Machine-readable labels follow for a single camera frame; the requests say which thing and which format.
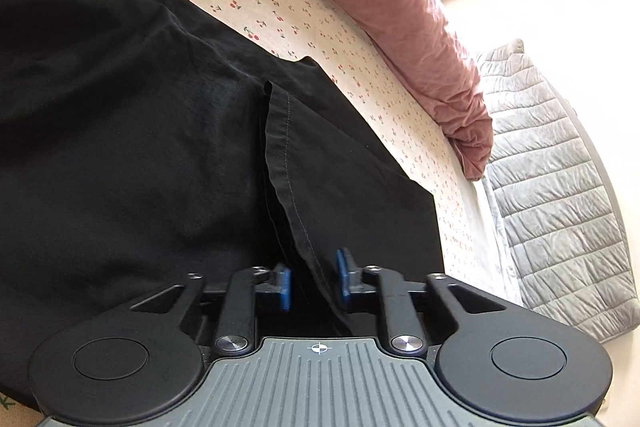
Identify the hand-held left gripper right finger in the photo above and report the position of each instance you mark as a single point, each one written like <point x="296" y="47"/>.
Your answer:
<point x="343" y="279"/>

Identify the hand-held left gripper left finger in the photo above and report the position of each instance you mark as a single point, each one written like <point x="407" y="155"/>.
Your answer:
<point x="283" y="287"/>

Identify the black pants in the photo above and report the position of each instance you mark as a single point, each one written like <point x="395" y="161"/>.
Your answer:
<point x="150" y="167"/>

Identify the light grey bed sheet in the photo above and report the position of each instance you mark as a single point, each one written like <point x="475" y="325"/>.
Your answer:
<point x="492" y="237"/>

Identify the cherry print bed sheet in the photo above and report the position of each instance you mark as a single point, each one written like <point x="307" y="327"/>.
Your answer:
<point x="300" y="7"/>

